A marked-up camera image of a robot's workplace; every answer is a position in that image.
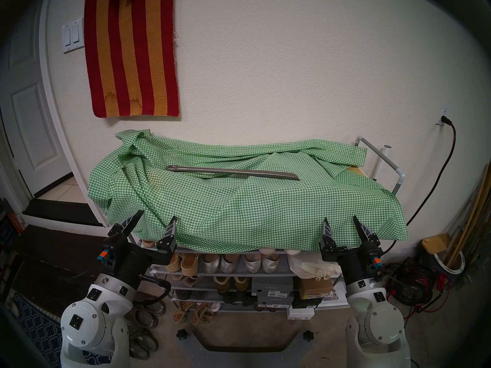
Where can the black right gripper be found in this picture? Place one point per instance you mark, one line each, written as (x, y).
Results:
(356, 263)

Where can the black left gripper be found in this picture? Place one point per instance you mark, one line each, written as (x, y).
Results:
(130, 256)

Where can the green white gingham cloth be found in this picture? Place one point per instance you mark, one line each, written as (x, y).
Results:
(249, 210)

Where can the long grey metal shoehorn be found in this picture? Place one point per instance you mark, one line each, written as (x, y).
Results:
(230, 172)

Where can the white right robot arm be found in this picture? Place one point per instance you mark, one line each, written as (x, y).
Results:
(379, 325)

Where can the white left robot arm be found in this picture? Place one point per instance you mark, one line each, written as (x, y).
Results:
(88, 325)

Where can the grey robot base platform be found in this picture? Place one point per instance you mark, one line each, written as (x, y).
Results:
(191, 355)

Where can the tan jute sole shoe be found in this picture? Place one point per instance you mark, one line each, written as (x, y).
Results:
(149, 243)

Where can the tan woven espadrille shoe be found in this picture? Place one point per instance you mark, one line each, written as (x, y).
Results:
(174, 263)
(190, 264)

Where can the cream cloth bag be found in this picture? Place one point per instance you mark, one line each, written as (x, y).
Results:
(310, 265)

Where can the cream white shoe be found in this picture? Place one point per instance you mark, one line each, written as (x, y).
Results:
(293, 251)
(267, 251)

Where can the pink beige shoe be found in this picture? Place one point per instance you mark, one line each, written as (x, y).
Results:
(190, 281)

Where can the silver metallic flat shoe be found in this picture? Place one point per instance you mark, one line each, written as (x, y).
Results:
(211, 264)
(253, 264)
(270, 264)
(229, 264)

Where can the grey tube shoe rack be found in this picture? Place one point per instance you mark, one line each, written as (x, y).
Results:
(379, 154)

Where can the black shoe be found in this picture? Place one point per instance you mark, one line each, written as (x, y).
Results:
(234, 298)

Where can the brown cardboard shoebox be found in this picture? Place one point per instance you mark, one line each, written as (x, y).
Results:
(314, 288)

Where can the black shoebox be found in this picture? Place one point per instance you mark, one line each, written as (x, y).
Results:
(307, 303)

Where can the brown clog slipper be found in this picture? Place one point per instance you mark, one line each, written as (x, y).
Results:
(155, 309)
(147, 319)

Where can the black red jump starter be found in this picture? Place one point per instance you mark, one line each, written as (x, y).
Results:
(414, 283)

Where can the white plastic pipe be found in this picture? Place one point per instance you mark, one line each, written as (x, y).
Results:
(383, 160)

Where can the black doorstep mat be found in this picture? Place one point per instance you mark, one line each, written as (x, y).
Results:
(61, 212)

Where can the small grey Vionic shoebox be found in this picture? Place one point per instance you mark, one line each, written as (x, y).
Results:
(274, 303)
(272, 285)

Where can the small white box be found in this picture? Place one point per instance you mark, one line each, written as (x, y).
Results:
(301, 313)

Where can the yellow cardboard piece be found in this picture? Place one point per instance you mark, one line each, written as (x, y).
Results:
(437, 242)

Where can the brown suede ankle boot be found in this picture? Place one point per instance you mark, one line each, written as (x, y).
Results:
(241, 283)
(221, 283)

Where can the dark brown chest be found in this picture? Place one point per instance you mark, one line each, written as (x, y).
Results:
(57, 263)

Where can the white sneaker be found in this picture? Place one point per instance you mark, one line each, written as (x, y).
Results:
(215, 306)

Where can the black star knob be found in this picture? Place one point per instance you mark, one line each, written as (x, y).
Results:
(183, 335)
(308, 335)

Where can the white rimmed bucket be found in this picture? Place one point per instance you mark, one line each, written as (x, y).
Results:
(450, 270)

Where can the pale wooden slat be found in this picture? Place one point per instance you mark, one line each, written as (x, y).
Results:
(475, 206)

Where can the blue white patterned rug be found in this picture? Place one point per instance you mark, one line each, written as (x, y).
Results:
(38, 329)

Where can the white panel door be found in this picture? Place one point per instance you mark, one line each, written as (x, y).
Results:
(30, 114)

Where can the white wall outlet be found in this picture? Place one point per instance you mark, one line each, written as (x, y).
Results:
(444, 108)

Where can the red yellow striped wall rug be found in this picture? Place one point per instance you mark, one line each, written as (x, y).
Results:
(130, 56)

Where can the white light switch plate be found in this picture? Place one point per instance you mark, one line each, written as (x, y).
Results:
(73, 35)

